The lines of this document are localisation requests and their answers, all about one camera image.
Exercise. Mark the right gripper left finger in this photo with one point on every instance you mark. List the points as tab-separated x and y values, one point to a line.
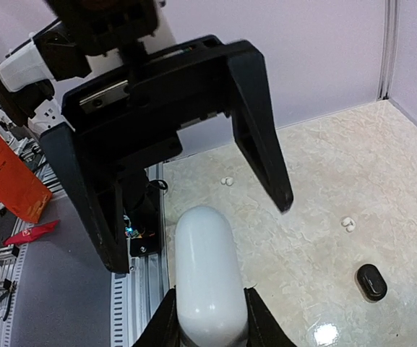
163	328

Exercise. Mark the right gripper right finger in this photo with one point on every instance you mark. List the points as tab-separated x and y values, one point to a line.
263	329

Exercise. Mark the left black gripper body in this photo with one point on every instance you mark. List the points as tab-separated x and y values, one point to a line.
129	119

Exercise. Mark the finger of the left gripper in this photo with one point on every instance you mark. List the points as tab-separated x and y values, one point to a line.
95	194
253	122

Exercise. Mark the white oval charging case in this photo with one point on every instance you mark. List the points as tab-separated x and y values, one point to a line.
210	301

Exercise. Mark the black oval charging case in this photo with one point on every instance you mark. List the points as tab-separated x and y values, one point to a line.
371	282

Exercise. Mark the white clip earbud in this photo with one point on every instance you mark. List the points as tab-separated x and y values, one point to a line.
348	224
227	181

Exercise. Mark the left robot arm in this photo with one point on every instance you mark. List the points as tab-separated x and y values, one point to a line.
28	74

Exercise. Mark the red cloth on floor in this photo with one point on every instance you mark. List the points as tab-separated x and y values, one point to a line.
32	234

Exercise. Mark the orange bag background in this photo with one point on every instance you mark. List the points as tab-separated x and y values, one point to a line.
21	191

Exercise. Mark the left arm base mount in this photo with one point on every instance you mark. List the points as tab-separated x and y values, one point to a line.
143	231

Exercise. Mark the aluminium front rail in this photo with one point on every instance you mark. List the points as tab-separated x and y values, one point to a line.
64	294

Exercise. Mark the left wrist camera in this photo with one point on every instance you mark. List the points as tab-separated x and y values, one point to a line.
94	28

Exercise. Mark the left aluminium frame post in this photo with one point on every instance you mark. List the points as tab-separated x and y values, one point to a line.
389	48

